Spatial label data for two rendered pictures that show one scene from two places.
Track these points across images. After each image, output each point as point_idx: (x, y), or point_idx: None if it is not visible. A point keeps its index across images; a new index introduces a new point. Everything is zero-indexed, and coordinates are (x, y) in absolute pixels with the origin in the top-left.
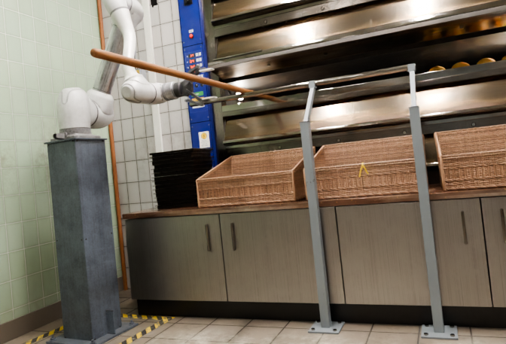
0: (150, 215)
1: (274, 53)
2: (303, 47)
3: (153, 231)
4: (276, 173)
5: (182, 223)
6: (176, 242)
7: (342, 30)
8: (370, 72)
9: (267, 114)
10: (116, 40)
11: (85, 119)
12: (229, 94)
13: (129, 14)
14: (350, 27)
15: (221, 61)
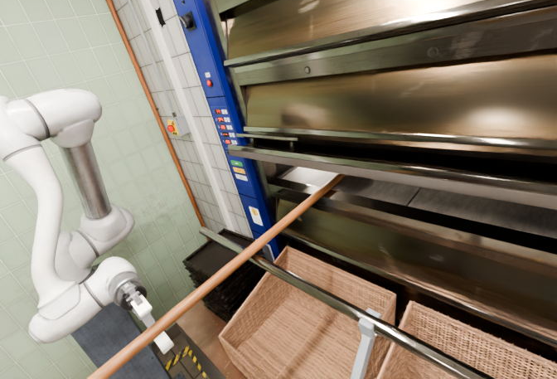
0: (189, 337)
1: (315, 163)
2: (369, 171)
3: (197, 349)
4: None
5: (215, 368)
6: (216, 374)
7: (485, 122)
8: None
9: (326, 212)
10: (69, 164)
11: (69, 279)
12: None
13: (35, 157)
14: (510, 118)
15: (242, 148)
